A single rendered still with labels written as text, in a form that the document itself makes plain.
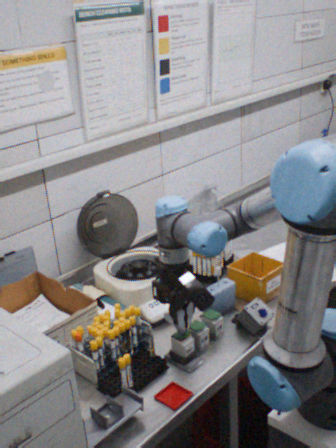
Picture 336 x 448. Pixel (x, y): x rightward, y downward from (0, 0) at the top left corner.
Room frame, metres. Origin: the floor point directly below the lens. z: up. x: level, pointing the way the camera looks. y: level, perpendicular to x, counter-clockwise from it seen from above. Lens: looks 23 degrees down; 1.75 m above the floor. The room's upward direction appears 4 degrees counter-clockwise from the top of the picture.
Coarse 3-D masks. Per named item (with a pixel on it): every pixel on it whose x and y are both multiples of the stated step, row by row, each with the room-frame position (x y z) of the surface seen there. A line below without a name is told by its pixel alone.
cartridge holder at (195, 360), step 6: (168, 354) 1.13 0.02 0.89; (174, 354) 1.10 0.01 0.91; (192, 354) 1.10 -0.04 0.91; (168, 360) 1.12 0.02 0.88; (174, 360) 1.10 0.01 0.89; (180, 360) 1.09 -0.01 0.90; (186, 360) 1.08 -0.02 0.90; (192, 360) 1.10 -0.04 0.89; (198, 360) 1.10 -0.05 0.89; (180, 366) 1.09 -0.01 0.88; (186, 366) 1.08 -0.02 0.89; (192, 366) 1.07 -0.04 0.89
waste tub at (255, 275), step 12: (252, 252) 1.52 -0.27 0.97; (240, 264) 1.48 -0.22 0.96; (252, 264) 1.52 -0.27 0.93; (264, 264) 1.49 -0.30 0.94; (276, 264) 1.45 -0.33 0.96; (228, 276) 1.43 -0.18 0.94; (240, 276) 1.40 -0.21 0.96; (252, 276) 1.36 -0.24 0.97; (264, 276) 1.36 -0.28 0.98; (276, 276) 1.39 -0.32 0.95; (240, 288) 1.40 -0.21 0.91; (252, 288) 1.36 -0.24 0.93; (264, 288) 1.35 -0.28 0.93; (276, 288) 1.40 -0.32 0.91; (252, 300) 1.36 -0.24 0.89; (264, 300) 1.35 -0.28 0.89
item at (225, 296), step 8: (224, 280) 1.35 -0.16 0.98; (208, 288) 1.31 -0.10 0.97; (216, 288) 1.31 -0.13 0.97; (224, 288) 1.30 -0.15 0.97; (232, 288) 1.33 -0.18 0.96; (216, 296) 1.28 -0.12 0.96; (224, 296) 1.30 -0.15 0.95; (232, 296) 1.33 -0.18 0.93; (216, 304) 1.28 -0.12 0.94; (224, 304) 1.30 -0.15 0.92; (232, 304) 1.33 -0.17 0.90; (224, 312) 1.30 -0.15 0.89; (232, 312) 1.31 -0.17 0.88; (224, 320) 1.28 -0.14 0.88
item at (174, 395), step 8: (168, 384) 1.02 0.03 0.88; (176, 384) 1.02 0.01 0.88; (160, 392) 0.99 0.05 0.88; (168, 392) 1.00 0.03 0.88; (176, 392) 1.00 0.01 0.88; (184, 392) 0.99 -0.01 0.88; (192, 392) 0.99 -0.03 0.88; (160, 400) 0.97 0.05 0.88; (168, 400) 0.97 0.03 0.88; (176, 400) 0.97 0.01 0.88; (184, 400) 0.96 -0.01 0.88; (176, 408) 0.94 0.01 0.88
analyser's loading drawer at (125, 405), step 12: (108, 396) 0.92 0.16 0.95; (120, 396) 0.95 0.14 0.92; (132, 396) 0.94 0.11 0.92; (108, 408) 0.92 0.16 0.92; (120, 408) 0.89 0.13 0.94; (132, 408) 0.91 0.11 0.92; (96, 420) 0.88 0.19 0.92; (108, 420) 0.88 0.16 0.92; (120, 420) 0.88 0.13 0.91; (96, 432) 0.85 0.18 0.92; (108, 432) 0.85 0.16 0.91
